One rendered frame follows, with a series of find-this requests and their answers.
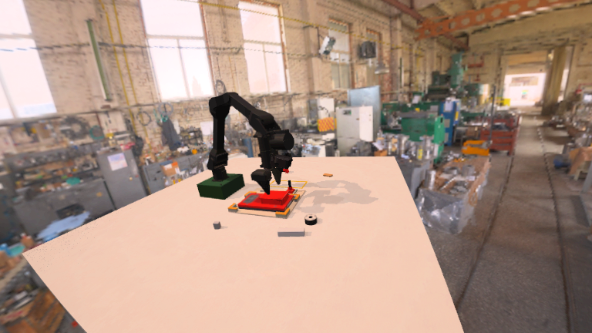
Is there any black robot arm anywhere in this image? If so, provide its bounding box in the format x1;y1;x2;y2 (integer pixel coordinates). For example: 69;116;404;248
207;92;294;182

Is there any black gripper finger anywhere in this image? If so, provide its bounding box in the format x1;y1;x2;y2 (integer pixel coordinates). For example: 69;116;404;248
254;177;272;195
271;167;284;185

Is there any small black toy tyre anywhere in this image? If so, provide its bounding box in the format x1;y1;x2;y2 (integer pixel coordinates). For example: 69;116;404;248
304;214;318;226

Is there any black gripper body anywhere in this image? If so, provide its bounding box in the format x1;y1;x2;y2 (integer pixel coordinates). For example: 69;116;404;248
251;150;279;181

